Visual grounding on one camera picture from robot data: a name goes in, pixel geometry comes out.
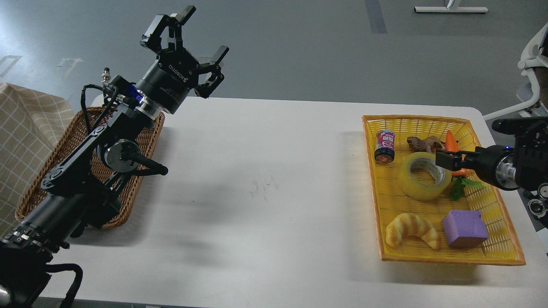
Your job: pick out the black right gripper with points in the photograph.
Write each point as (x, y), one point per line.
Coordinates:
(494, 165)

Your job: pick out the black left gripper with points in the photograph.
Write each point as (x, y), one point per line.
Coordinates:
(175, 72)

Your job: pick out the yellow tape roll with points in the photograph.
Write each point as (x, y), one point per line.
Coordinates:
(420, 178)

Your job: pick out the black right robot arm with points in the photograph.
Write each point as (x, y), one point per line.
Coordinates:
(525, 165)

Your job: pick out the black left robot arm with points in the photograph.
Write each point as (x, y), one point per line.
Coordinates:
(83, 190)

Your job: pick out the orange toy carrot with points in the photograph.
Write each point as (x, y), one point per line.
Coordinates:
(451, 145)

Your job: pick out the brown toy animal figure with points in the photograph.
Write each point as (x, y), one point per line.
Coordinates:
(429, 145)

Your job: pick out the yellow plastic basket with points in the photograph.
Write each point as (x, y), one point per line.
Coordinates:
(501, 248)

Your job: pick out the small red drink can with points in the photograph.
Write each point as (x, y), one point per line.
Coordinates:
(384, 147)

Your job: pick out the purple foam cube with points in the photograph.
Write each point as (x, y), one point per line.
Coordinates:
(464, 229)

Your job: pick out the toy croissant bread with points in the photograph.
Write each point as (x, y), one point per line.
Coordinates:
(410, 224)

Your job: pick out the white office chair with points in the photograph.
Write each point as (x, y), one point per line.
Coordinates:
(532, 95)

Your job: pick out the white stand base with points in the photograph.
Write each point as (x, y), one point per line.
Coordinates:
(452, 6)

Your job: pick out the beige checkered cloth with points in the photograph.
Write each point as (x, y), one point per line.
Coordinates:
(31, 124)

